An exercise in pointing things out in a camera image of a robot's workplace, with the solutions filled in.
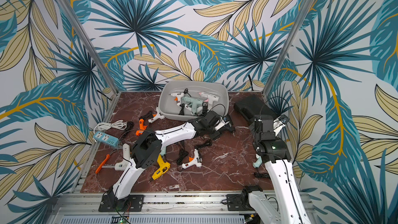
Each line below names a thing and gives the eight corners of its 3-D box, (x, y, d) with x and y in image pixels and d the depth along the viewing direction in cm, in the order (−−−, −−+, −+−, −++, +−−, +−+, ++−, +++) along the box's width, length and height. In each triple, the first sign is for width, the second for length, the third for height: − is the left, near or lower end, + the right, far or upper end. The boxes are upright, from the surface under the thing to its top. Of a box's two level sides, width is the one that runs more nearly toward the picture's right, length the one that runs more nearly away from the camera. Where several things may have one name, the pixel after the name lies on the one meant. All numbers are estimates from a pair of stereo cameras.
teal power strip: (92, 139, 95) (90, 137, 93) (97, 132, 98) (96, 130, 96) (116, 147, 92) (114, 145, 90) (121, 140, 95) (119, 138, 93)
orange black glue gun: (136, 135, 97) (135, 133, 95) (140, 121, 104) (139, 118, 102) (144, 135, 97) (143, 133, 95) (148, 121, 104) (147, 119, 102)
